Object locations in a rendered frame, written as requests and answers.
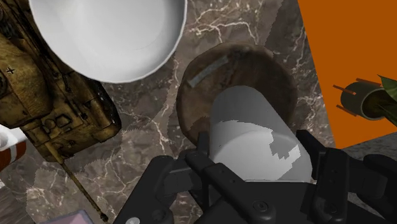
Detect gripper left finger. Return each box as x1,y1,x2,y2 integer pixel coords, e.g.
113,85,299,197
113,131,277,224

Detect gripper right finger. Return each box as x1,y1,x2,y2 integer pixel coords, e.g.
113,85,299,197
296,129,397,224

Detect white cylinder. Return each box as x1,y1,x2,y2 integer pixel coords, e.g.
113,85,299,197
209,85,313,183

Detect potted plant in dark pot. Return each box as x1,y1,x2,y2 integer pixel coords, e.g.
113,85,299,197
333,74,397,128

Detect pink flat object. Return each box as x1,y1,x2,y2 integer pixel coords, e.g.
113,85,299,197
40,209,97,224

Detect brown round slotted disc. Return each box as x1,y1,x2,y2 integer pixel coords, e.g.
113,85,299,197
176,41,298,146

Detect brown toy tank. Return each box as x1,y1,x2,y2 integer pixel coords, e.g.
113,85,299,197
0,0,122,223

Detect white bowl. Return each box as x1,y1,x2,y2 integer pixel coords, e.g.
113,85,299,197
28,0,188,84

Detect red and white object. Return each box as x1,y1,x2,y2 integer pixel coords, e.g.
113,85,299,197
0,123,28,172

